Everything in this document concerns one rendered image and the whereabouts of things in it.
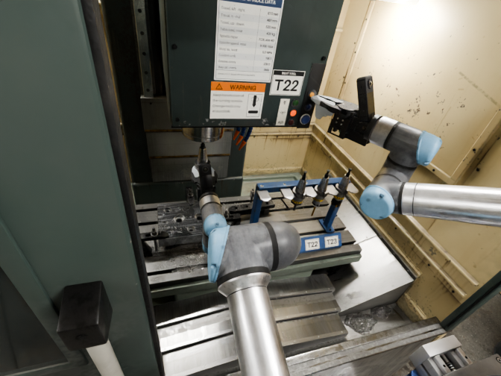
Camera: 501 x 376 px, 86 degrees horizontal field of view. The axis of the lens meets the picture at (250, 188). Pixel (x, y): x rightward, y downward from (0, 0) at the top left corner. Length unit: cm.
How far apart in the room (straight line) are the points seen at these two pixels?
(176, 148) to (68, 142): 130
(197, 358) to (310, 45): 118
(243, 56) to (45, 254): 61
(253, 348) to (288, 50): 70
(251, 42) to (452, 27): 95
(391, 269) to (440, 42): 108
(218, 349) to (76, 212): 103
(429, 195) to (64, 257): 65
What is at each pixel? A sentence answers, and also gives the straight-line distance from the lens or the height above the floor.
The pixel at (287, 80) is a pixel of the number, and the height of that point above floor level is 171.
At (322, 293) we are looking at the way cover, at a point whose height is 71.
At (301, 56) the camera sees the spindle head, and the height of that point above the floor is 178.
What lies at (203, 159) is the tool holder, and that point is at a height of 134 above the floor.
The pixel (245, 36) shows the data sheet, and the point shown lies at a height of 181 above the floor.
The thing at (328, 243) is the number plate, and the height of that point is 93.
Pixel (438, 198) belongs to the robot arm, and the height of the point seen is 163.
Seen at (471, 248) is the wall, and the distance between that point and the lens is 142.
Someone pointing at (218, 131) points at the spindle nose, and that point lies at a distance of 100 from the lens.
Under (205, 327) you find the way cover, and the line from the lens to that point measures 132.
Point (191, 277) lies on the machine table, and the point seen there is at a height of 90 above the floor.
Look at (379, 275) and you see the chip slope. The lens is 163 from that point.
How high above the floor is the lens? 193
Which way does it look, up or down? 38 degrees down
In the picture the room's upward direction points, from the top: 9 degrees clockwise
